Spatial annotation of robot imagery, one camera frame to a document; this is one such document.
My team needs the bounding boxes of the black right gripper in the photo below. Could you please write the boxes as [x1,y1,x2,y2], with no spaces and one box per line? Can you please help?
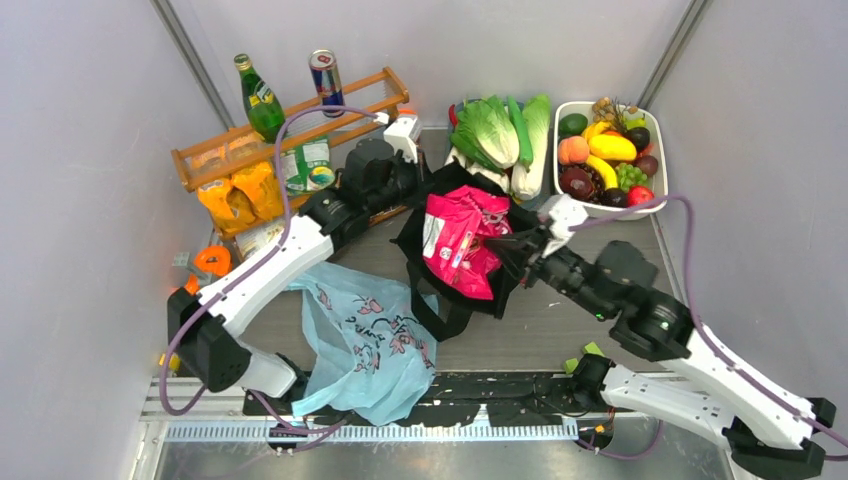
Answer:
[484,220,612,319]

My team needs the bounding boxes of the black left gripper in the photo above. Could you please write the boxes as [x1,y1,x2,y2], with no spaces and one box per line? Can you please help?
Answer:
[368,149,445,216]

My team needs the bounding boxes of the pink red snack packet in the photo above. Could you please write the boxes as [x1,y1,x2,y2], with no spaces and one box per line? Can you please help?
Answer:
[422,185,512,301]

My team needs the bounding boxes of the red chili pepper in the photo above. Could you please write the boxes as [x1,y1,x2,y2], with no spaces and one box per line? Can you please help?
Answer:
[448,104,458,128]

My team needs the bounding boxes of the black tote bag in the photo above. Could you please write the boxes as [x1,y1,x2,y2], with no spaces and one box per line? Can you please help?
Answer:
[393,163,539,341]

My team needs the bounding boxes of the green lettuce leaf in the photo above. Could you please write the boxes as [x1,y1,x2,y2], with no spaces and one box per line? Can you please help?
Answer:
[453,95,518,170]

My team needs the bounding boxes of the light blue plastic bag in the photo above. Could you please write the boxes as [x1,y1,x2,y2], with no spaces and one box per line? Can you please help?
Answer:
[288,262,438,426]

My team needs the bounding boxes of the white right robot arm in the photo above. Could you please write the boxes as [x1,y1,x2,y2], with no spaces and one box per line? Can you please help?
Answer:
[484,229,836,479]

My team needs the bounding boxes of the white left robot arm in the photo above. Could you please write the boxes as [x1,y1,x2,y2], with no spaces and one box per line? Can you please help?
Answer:
[167,138,431,414]

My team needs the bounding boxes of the napa cabbage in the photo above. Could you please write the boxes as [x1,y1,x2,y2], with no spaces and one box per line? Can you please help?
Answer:
[511,94,551,201]

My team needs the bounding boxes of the white cauliflower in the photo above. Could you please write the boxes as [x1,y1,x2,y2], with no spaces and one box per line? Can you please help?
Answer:
[466,164,510,194]

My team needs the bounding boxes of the green white snack bag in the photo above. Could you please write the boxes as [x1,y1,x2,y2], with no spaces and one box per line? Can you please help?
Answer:
[281,136,335,196]

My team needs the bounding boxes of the wooden shelf rack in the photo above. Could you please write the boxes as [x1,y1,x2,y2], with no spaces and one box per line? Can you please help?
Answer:
[170,66,412,241]

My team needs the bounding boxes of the dark plum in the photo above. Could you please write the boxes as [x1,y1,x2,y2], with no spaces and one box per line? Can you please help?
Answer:
[600,188,629,208]

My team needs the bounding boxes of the peach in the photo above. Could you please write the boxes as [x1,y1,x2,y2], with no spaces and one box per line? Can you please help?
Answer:
[557,136,590,165]

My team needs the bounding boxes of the yellow banana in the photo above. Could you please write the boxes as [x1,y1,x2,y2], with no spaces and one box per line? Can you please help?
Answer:
[586,155,619,190]

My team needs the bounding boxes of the green toy block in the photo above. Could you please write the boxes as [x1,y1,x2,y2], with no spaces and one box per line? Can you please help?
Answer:
[582,342,604,357]

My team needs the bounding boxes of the orange snack bag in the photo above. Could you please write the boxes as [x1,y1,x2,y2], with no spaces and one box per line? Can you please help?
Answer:
[196,161,284,235]

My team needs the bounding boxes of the blue red drink can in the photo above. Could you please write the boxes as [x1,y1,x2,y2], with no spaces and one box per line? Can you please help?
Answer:
[308,49,344,106]

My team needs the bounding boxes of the green glass bottle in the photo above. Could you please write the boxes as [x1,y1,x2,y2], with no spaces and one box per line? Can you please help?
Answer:
[233,53,286,144]

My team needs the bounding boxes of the red apple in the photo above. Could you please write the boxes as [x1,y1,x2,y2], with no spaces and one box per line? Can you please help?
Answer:
[627,185,655,208]

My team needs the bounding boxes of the green grapes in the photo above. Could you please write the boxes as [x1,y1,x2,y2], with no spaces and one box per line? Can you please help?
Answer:
[615,162,650,193]

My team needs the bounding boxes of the green avocado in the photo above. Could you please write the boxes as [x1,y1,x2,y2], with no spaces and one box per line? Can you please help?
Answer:
[557,113,589,139]

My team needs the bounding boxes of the yellow mango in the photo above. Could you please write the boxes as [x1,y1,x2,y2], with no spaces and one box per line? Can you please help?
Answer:
[588,134,638,162]

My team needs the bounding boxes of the white brown snack bag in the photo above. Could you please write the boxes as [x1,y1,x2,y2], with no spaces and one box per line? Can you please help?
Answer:
[234,217,285,260]

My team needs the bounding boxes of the orange toy arch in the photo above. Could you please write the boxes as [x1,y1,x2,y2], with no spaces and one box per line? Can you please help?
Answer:
[193,245,232,277]

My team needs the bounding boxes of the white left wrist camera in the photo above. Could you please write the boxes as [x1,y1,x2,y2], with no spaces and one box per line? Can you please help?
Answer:
[383,110,423,164]

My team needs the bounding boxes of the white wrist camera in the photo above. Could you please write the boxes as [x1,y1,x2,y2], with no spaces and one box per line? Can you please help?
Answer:
[383,110,423,164]
[537,194,589,258]

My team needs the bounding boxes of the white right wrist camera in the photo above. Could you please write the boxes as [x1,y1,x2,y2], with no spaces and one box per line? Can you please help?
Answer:
[537,194,589,258]

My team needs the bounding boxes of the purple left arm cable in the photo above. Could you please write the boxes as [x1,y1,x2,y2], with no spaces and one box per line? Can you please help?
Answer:
[158,105,392,452]

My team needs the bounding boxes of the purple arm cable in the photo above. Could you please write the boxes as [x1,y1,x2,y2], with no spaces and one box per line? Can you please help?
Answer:
[158,105,392,452]
[569,194,848,462]

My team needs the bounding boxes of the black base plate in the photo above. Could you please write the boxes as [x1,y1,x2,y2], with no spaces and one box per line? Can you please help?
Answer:
[241,369,637,429]

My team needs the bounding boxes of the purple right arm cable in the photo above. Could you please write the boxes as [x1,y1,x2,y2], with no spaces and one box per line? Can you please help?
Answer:
[569,194,848,462]

